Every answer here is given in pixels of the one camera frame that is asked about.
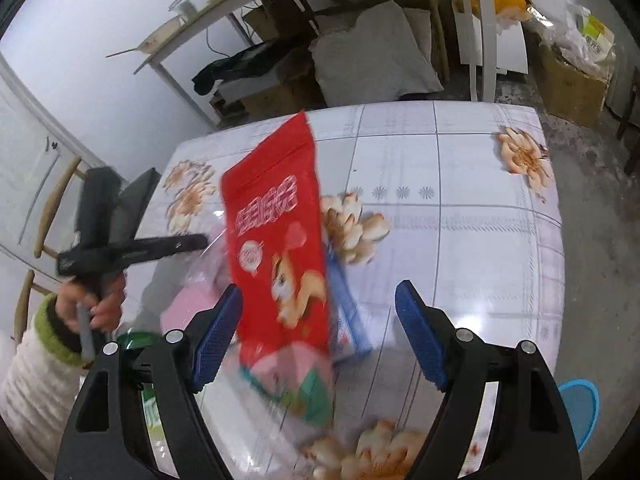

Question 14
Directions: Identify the white wooden frame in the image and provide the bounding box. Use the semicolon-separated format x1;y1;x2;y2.
445;0;531;104

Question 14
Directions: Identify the person's left hand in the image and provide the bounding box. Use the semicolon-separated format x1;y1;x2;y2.
55;271;127;335

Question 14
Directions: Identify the red snack bag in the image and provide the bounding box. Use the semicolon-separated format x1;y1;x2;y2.
221;110;333;367

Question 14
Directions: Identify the pink and green packet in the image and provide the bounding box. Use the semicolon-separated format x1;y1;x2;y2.
239;342;336;432

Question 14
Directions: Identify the grey pillow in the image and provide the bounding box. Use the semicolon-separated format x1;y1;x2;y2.
402;7;437;57
307;0;446;107

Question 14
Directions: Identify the white plastic bag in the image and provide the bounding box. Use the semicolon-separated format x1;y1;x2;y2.
542;0;619;82

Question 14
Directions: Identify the dark wooden stool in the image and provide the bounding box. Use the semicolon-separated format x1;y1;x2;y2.
615;65;640;177

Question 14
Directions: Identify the white door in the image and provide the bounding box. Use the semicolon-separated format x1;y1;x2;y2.
0;52;101;302

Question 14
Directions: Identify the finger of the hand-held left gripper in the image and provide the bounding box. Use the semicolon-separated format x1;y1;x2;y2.
117;233;210;267
114;167;162;247

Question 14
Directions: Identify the green plastic bottle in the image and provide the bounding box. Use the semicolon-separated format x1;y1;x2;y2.
116;328;163;361

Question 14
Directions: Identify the blue cardboard box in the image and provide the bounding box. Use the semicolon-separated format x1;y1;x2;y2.
322;240;374;364

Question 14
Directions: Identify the light wooden chair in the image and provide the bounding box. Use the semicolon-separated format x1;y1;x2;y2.
14;155;89;346

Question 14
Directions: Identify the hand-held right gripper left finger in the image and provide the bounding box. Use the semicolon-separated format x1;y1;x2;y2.
54;284;244;480

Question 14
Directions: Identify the black cloth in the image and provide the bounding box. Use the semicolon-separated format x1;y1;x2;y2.
192;42;297;97

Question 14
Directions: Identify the clear glass bowl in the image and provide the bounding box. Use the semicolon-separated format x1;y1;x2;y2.
167;0;214;22

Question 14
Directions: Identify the blue plastic stool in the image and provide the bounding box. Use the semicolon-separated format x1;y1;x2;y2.
557;379;600;453

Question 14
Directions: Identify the wooden desk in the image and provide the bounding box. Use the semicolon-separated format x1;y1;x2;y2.
106;0;437;127

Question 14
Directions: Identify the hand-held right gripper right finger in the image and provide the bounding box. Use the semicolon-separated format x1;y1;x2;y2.
395;280;583;480

